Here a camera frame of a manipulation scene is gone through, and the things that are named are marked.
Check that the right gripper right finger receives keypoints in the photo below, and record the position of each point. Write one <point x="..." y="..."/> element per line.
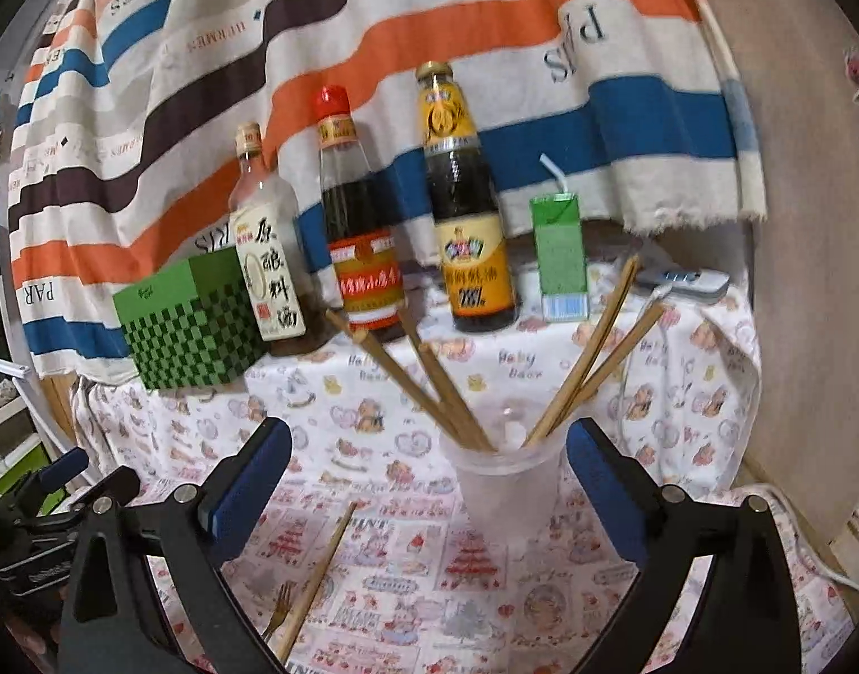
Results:
<point x="747" y="617"/>

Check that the wooden cabinet panel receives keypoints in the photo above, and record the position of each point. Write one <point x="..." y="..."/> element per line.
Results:
<point x="806" y="254"/>

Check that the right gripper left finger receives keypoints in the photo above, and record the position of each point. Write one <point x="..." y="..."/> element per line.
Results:
<point x="113" y="620"/>

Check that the bear print tablecloth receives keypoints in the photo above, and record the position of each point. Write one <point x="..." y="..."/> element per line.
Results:
<point x="456" y="560"/>

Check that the green checkered box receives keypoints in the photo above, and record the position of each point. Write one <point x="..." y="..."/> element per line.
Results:
<point x="191" y="325"/>

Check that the clear cooking wine bottle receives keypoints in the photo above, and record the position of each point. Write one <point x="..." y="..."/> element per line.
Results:
<point x="263" y="209"/>

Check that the translucent plastic cup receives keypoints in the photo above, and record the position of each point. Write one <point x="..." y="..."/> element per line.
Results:
<point x="509" y="494"/>

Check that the red cap vinegar bottle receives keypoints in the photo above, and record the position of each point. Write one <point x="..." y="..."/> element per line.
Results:
<point x="357" y="229"/>

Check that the striped Hermes blanket backdrop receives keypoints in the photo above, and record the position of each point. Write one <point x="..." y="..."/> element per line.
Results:
<point x="121" y="159"/>

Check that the yellow label oyster sauce bottle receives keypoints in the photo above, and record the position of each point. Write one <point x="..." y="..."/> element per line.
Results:
<point x="471" y="244"/>

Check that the green drink carton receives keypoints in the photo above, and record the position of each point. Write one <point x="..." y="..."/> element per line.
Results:
<point x="560" y="250"/>

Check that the white power strip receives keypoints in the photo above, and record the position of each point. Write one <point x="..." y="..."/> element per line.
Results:
<point x="706" y="286"/>

